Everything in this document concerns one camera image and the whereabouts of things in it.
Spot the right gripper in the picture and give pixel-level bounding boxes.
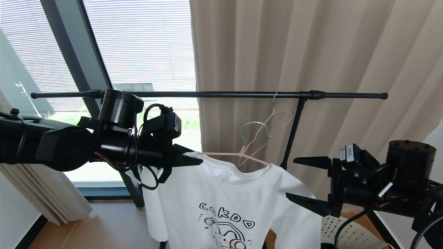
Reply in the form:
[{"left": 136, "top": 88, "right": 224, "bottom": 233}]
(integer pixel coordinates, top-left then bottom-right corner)
[{"left": 286, "top": 156, "right": 385, "bottom": 218}]

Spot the white garment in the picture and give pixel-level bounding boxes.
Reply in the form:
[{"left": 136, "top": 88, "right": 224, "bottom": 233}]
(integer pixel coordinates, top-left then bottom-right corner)
[{"left": 138, "top": 152, "right": 324, "bottom": 249}]

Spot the pink clothes hanger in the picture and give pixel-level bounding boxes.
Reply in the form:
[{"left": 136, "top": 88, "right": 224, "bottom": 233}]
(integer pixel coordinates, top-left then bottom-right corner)
[
  {"left": 237, "top": 92, "right": 293, "bottom": 166},
  {"left": 197, "top": 121, "right": 272, "bottom": 167}
]

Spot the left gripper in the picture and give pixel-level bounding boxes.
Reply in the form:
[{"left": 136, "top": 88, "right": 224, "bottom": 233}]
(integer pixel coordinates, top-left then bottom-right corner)
[{"left": 99, "top": 135, "right": 204, "bottom": 184}]

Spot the beige curtain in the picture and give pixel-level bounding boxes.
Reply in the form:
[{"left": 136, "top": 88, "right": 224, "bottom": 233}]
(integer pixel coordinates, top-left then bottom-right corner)
[
  {"left": 190, "top": 0, "right": 443, "bottom": 216},
  {"left": 0, "top": 90, "right": 93, "bottom": 226}
]

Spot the black clothes rack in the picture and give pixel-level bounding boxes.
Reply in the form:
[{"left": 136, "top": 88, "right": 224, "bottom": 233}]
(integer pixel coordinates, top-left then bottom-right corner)
[{"left": 30, "top": 89, "right": 388, "bottom": 249}]

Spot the white laundry basket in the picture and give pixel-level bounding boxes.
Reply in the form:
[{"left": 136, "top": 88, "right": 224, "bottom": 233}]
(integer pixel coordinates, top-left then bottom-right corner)
[{"left": 320, "top": 214, "right": 395, "bottom": 249}]

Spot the black cable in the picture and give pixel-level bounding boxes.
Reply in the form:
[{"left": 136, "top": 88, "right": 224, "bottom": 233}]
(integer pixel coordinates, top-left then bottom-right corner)
[
  {"left": 143, "top": 103, "right": 173, "bottom": 129},
  {"left": 333, "top": 207, "right": 443, "bottom": 249}
]

